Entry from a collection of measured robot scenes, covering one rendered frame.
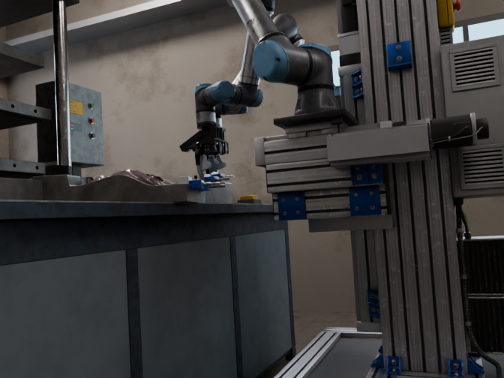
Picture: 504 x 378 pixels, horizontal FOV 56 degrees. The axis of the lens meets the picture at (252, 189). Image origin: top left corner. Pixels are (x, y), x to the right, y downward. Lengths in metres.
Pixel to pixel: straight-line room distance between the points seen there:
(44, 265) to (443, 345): 1.17
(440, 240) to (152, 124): 3.27
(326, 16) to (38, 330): 3.31
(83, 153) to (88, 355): 1.48
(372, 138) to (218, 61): 3.01
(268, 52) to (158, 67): 3.11
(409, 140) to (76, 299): 0.92
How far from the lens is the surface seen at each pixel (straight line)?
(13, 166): 2.22
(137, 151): 4.48
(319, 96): 1.50
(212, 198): 1.83
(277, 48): 1.43
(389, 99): 1.64
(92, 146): 2.63
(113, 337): 1.34
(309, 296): 3.79
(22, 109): 2.28
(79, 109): 2.61
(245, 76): 1.82
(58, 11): 2.50
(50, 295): 1.18
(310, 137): 1.47
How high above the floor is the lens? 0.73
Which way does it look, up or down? 4 degrees up
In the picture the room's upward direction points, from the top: 3 degrees counter-clockwise
